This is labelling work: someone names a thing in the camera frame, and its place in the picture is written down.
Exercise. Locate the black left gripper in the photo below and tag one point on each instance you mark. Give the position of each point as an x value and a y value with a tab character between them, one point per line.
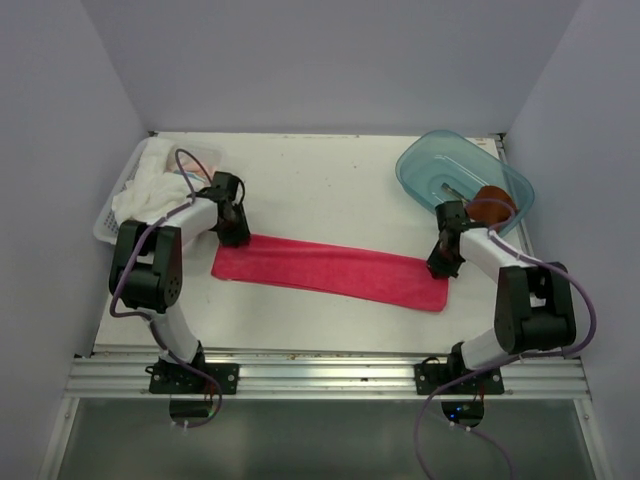
240	233

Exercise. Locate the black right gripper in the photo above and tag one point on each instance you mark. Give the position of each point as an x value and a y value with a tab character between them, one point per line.
443	270

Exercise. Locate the pink towel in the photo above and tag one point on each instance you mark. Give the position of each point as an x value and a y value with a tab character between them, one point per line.
359	273

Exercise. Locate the brown towel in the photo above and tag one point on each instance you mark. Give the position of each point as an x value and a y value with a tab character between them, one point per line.
492	206

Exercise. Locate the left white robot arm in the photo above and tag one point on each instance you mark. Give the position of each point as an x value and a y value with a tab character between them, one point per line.
146	276

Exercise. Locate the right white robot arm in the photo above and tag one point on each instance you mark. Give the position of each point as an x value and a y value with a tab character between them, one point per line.
533	307

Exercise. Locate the white plastic basket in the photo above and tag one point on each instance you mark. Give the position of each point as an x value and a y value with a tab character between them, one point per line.
106	228

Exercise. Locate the blue and peach towel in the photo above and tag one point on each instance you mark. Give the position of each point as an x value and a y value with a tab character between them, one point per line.
196	171

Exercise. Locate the white towel in basket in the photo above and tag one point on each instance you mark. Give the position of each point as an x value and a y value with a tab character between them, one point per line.
157	187

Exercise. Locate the blue transparent plastic tub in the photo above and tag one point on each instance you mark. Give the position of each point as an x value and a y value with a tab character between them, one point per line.
443	158

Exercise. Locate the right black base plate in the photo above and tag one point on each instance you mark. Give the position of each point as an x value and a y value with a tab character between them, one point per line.
448	376

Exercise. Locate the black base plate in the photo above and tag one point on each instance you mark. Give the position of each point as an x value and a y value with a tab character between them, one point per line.
448	376
172	379

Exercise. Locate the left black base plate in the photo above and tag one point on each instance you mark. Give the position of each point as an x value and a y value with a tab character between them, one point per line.
172	379

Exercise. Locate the aluminium mounting rail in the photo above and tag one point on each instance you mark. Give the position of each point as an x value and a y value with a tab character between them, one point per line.
120	373

